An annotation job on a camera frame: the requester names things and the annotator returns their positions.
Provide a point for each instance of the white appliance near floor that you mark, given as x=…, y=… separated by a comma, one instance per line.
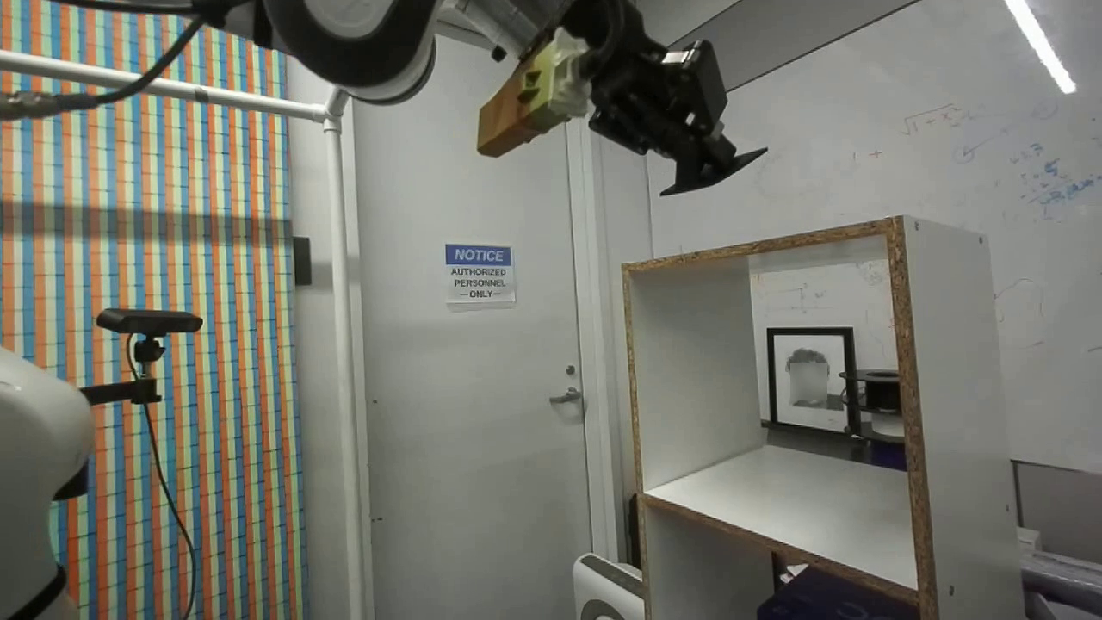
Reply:
x=607, y=589

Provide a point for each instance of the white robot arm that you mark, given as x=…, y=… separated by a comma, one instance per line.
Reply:
x=369, y=50

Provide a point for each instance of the blue notice sign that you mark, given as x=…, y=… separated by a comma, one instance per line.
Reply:
x=481, y=274

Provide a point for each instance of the black wall switch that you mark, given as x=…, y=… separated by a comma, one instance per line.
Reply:
x=299, y=261

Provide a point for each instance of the framed black-and-white portrait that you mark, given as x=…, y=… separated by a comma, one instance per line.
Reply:
x=811, y=377

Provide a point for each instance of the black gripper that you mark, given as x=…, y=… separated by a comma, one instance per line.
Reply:
x=654, y=97

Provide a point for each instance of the white horizontal pipe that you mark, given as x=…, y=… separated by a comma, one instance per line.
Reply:
x=111, y=85

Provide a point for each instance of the grey bin at right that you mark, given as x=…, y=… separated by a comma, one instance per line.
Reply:
x=1059, y=540

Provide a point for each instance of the black device behind shelf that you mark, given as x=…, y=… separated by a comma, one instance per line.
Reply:
x=879, y=403

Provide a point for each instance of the dark blue box under shelf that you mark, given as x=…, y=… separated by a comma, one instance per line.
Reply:
x=829, y=598

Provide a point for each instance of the white particleboard shelf unit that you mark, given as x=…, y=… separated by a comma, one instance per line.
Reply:
x=726, y=498

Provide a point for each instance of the metal door handle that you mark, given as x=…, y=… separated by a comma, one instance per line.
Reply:
x=569, y=397

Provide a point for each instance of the black camera on stand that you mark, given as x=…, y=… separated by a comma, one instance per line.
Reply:
x=145, y=330

